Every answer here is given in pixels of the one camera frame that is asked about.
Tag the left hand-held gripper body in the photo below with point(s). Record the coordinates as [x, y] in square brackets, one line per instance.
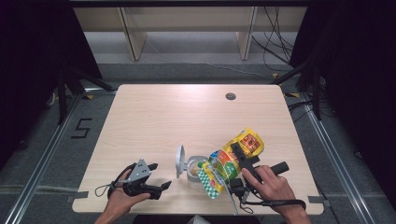
[139, 172]

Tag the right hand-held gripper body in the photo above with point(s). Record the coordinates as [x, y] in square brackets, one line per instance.
[239, 188]

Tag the yellow seasoning refill bag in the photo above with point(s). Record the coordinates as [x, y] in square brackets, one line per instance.
[227, 161]

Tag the glass jar with grey lid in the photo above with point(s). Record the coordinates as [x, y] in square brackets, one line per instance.
[194, 169]

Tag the person's left hand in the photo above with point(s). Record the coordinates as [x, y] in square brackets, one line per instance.
[123, 200]

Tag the person's right hand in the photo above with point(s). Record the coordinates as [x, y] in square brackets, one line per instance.
[274, 186]

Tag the person's dark clothing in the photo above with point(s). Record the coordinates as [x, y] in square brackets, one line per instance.
[162, 219]

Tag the grey tape strip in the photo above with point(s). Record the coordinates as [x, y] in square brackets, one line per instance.
[77, 196]
[319, 200]

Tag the black metal stand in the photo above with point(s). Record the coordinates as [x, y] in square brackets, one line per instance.
[316, 93]
[62, 93]

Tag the wooden shelf unit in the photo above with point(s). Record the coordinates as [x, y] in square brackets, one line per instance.
[134, 34]

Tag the black curtain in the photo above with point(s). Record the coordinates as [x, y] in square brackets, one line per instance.
[358, 62]
[31, 46]

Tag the aluminium floor rail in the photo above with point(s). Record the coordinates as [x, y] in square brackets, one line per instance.
[336, 161]
[46, 155]

